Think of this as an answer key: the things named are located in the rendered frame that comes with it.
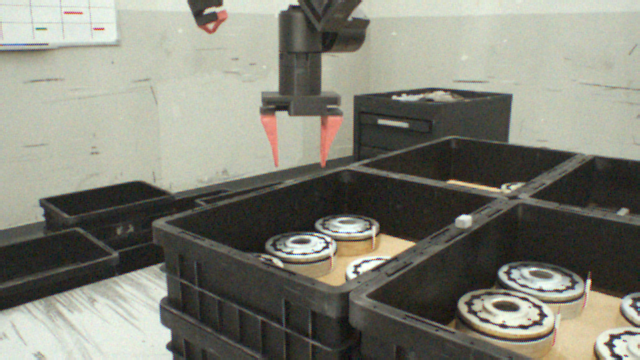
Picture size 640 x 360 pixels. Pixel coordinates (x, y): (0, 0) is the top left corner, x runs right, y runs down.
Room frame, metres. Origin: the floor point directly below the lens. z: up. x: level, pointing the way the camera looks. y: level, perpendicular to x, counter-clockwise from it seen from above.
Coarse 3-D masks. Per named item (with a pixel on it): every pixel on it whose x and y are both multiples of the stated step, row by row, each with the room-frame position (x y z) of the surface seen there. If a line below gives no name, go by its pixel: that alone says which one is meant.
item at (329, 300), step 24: (336, 168) 0.91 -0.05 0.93; (360, 168) 0.91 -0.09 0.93; (264, 192) 0.76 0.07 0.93; (456, 192) 0.78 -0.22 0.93; (480, 192) 0.76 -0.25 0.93; (168, 216) 0.65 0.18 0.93; (192, 216) 0.66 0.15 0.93; (480, 216) 0.65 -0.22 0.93; (168, 240) 0.60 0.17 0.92; (192, 240) 0.57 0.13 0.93; (432, 240) 0.57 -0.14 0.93; (216, 264) 0.54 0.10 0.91; (240, 264) 0.52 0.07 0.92; (264, 264) 0.50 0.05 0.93; (384, 264) 0.51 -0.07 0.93; (264, 288) 0.49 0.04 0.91; (288, 288) 0.47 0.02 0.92; (312, 288) 0.45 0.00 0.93; (336, 288) 0.45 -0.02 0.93; (336, 312) 0.44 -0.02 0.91
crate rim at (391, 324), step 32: (480, 224) 0.62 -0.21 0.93; (416, 256) 0.52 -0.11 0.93; (384, 288) 0.46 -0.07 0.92; (352, 320) 0.42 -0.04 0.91; (384, 320) 0.40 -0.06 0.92; (416, 320) 0.39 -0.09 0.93; (416, 352) 0.38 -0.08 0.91; (448, 352) 0.36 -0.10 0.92; (480, 352) 0.35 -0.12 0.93; (512, 352) 0.34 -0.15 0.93
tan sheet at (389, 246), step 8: (384, 240) 0.83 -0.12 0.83; (392, 240) 0.83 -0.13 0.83; (400, 240) 0.83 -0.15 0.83; (384, 248) 0.79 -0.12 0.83; (392, 248) 0.79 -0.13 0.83; (400, 248) 0.79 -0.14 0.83; (344, 256) 0.76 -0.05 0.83; (352, 256) 0.76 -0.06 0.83; (360, 256) 0.76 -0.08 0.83; (368, 256) 0.76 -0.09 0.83; (392, 256) 0.76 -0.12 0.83; (344, 264) 0.73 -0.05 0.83; (336, 272) 0.70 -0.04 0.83; (344, 272) 0.70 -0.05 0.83; (320, 280) 0.68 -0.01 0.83; (328, 280) 0.68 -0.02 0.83; (336, 280) 0.68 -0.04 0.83; (344, 280) 0.68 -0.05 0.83
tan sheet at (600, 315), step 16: (592, 304) 0.60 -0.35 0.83; (608, 304) 0.60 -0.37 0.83; (576, 320) 0.57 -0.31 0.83; (592, 320) 0.57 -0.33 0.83; (608, 320) 0.57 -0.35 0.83; (560, 336) 0.53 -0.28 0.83; (576, 336) 0.53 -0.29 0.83; (592, 336) 0.53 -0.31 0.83; (560, 352) 0.50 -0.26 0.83; (576, 352) 0.50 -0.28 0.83
